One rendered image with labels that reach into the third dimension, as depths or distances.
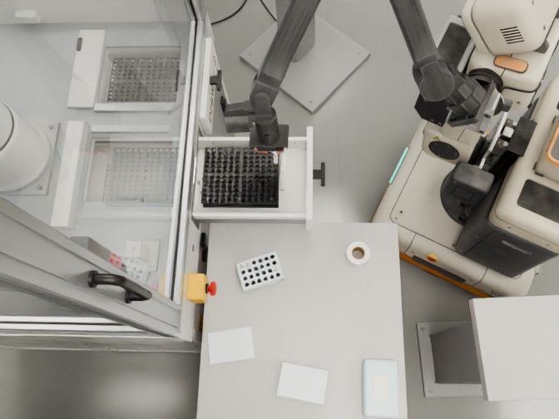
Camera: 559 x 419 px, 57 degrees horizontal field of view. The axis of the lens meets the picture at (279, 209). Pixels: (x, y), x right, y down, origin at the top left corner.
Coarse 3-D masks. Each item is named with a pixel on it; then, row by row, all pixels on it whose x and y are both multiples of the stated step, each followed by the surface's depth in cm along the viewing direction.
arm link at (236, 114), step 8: (256, 96) 119; (264, 96) 118; (232, 104) 126; (240, 104) 126; (248, 104) 125; (256, 104) 120; (264, 104) 120; (232, 112) 125; (240, 112) 124; (256, 112) 122; (264, 112) 122; (232, 120) 125; (240, 120) 125; (232, 128) 126; (240, 128) 126; (248, 128) 126
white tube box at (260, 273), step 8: (264, 256) 153; (272, 256) 155; (256, 264) 152; (264, 264) 152; (272, 264) 152; (240, 272) 151; (248, 272) 154; (256, 272) 151; (264, 272) 154; (272, 272) 151; (280, 272) 151; (240, 280) 151; (248, 280) 151; (256, 280) 150; (264, 280) 150; (272, 280) 150; (280, 280) 153; (248, 288) 150; (256, 288) 153
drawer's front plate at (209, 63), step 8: (208, 40) 162; (208, 48) 161; (208, 56) 161; (216, 56) 172; (208, 64) 160; (216, 64) 172; (208, 72) 159; (208, 80) 158; (208, 88) 158; (208, 96) 158; (200, 104) 155; (208, 104) 158; (200, 112) 154; (208, 112) 158; (200, 120) 155; (208, 120) 158; (208, 128) 160
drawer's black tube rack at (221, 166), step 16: (208, 160) 152; (224, 160) 152; (240, 160) 152; (256, 160) 151; (272, 160) 151; (208, 176) 151; (224, 176) 151; (240, 176) 150; (256, 176) 150; (208, 192) 149; (224, 192) 152; (240, 192) 148; (256, 192) 151
